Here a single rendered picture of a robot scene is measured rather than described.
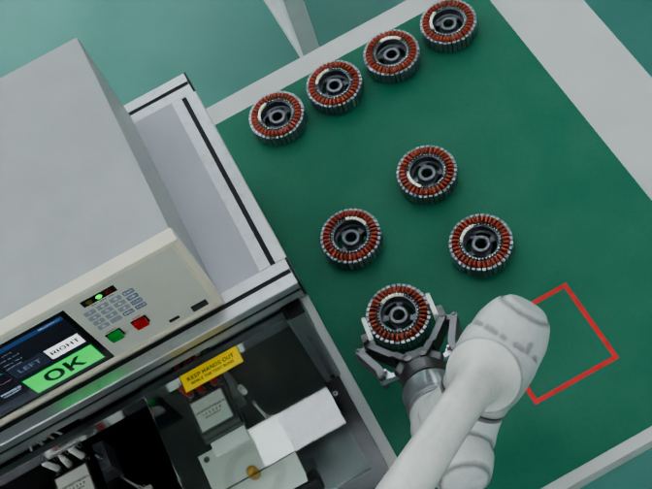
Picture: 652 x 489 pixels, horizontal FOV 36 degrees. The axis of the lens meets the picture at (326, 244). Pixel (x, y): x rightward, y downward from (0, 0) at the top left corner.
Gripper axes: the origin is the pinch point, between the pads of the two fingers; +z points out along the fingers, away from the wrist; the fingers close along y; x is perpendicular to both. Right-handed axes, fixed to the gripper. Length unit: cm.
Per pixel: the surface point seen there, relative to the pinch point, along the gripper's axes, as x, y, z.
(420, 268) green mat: 2.0, 6.8, 9.0
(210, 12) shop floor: 12, -19, 174
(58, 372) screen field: 30, -47, -25
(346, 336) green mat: -1.8, -9.8, 2.9
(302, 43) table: 13, 4, 112
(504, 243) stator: 3.6, 21.7, 4.6
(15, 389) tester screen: 31, -53, -26
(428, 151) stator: 15.3, 16.3, 24.4
